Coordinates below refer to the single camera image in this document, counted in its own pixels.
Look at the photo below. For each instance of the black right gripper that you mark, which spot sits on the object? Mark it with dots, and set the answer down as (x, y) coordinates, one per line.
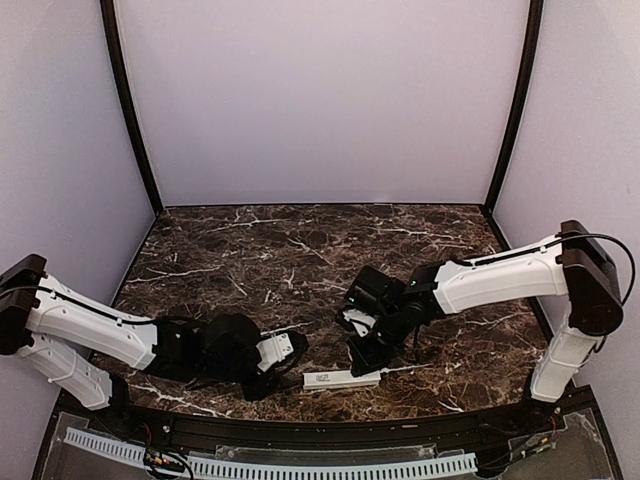
(363, 361)

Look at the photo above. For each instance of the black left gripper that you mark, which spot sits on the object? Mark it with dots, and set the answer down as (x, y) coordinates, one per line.
(263, 388)

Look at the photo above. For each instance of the white remote control body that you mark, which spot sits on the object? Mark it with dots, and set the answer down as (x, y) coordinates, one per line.
(339, 379)

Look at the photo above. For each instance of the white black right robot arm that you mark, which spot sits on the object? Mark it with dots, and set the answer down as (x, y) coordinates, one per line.
(571, 263)

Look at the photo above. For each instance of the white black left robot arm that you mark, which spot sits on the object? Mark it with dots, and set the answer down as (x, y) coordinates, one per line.
(43, 321)

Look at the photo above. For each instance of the left small circuit board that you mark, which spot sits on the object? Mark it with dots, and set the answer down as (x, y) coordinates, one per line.
(164, 462)

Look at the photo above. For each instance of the small circuit board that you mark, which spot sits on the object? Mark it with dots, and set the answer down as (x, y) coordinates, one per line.
(538, 447)
(164, 462)

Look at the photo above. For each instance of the right small circuit board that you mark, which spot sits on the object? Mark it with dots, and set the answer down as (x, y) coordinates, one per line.
(538, 447)

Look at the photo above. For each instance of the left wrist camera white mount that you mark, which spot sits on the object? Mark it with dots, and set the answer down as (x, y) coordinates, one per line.
(274, 350)

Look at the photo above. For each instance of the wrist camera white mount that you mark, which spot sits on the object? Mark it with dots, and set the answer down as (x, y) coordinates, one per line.
(355, 321)
(274, 350)

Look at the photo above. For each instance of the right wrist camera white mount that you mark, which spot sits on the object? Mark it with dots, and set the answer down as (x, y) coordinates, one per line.
(355, 321)

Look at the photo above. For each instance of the black curved front table rail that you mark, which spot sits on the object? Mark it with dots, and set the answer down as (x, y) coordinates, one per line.
(403, 406)

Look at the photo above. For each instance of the white slotted cable duct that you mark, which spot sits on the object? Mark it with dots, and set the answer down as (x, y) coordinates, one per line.
(252, 463)

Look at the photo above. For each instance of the black right corner frame post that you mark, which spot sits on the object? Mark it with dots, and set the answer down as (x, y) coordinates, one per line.
(524, 74)

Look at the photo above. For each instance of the black corner frame post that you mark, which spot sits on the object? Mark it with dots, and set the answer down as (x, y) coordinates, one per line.
(128, 109)
(524, 74)

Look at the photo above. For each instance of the black left corner frame post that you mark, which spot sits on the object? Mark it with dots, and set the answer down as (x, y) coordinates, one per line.
(128, 109)

